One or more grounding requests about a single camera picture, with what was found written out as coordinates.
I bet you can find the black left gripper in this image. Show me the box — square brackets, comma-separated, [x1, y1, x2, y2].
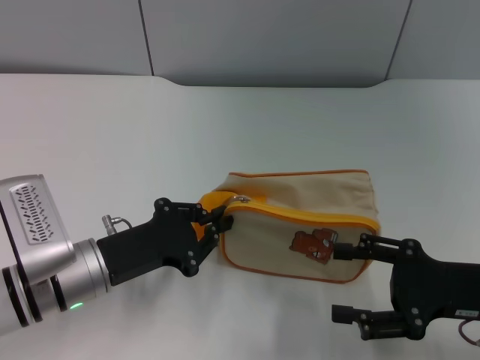
[96, 197, 234, 287]

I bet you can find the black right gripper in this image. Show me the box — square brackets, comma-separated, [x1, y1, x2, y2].
[331, 232, 480, 341]

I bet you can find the beige yellow-trimmed food bag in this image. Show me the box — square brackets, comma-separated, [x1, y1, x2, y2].
[196, 169, 380, 286]

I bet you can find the silver cable connector left gripper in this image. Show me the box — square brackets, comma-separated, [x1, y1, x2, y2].
[100, 213, 134, 238]

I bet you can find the red cable right gripper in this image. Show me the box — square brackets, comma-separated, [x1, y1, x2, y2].
[460, 319, 480, 348]

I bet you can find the silver vented wrist camera box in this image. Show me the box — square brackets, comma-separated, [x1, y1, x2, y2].
[0, 173, 77, 281]

